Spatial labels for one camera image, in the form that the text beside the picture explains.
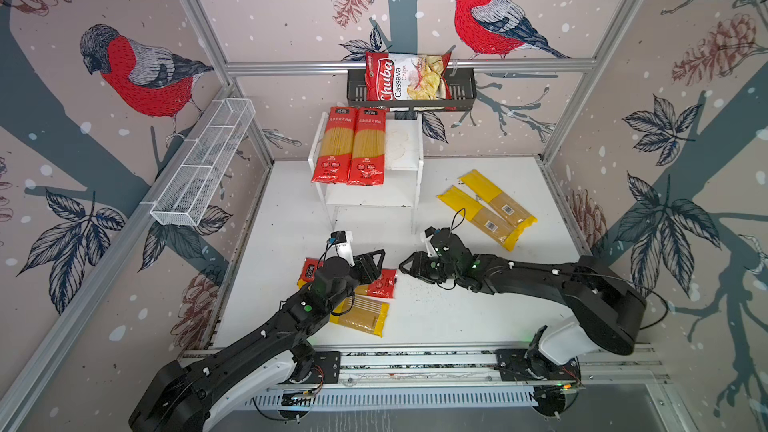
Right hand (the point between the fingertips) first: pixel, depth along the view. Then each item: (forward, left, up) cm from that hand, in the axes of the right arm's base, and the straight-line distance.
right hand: (399, 276), depth 83 cm
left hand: (+1, +5, +9) cm, 11 cm away
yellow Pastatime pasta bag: (-9, +10, -5) cm, 14 cm away
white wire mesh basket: (+18, +53, +27) cm, 62 cm away
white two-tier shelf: (+20, -1, +26) cm, 33 cm away
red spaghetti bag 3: (-2, +5, -5) cm, 7 cm away
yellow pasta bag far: (+34, -35, -6) cm, 49 cm away
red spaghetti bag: (+19, +16, +29) cm, 38 cm away
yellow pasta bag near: (+25, -27, -5) cm, 37 cm away
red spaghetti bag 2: (+21, +8, +30) cm, 37 cm away
